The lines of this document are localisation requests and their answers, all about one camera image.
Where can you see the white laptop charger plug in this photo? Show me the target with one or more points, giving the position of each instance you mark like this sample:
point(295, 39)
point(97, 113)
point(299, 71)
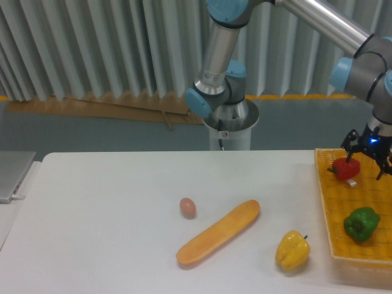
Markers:
point(17, 197)

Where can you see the yellow woven basket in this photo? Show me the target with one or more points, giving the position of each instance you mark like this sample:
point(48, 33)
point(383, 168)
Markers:
point(339, 199)

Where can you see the silver laptop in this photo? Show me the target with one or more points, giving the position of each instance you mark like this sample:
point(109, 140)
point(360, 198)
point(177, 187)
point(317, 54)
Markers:
point(14, 167)

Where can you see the white paper label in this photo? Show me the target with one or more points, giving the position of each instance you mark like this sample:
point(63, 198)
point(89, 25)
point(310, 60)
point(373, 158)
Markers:
point(351, 182)

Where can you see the long orange bread loaf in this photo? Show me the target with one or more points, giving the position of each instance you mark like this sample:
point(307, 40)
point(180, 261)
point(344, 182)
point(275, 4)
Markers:
point(218, 234)

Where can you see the red bell pepper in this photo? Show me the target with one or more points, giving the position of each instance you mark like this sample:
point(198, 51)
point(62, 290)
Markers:
point(343, 169)

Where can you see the brown cardboard sheet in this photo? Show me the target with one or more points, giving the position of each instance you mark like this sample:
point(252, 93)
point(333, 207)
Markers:
point(169, 109)

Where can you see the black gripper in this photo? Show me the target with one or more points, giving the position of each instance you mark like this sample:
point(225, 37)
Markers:
point(374, 142)

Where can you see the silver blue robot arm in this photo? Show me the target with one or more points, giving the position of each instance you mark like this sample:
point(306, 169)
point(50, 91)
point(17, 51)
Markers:
point(218, 92)

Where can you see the green bell pepper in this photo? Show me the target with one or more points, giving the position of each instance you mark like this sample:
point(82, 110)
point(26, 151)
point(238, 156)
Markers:
point(361, 223)

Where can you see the yellow bell pepper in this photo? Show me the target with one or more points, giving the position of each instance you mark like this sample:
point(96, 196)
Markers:
point(292, 251)

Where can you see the brown egg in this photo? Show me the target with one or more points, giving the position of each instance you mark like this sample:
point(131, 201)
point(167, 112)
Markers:
point(188, 208)

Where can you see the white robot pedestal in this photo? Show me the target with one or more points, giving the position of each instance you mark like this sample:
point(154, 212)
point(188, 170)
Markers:
point(230, 126)

